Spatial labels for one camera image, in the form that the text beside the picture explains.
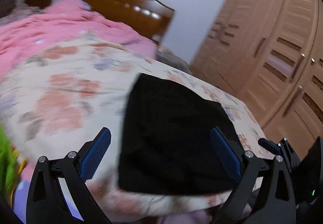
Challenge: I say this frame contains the black pants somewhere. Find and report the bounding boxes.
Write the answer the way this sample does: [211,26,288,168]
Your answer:
[118,73,241,195]

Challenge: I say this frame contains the purple bed sheet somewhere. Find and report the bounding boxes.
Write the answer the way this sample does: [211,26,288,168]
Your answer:
[13,175,82,223]

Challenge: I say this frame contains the green package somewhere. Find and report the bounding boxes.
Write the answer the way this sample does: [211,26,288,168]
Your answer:
[0,127,19,199]

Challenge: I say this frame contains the floral cream quilt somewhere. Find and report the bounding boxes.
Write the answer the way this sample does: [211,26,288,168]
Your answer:
[1,36,272,221]

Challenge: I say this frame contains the beige wooden wardrobe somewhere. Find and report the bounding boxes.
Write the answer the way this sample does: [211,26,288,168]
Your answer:
[191,0,322,158]

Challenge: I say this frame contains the pink blanket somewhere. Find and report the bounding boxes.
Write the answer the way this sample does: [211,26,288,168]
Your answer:
[1,0,157,75]

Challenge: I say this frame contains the wooden nightstand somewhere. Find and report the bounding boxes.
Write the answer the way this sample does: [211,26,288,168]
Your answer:
[24,0,52,9]

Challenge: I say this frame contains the wooden headboard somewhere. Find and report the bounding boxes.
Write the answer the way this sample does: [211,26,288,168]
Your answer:
[82,0,175,45]

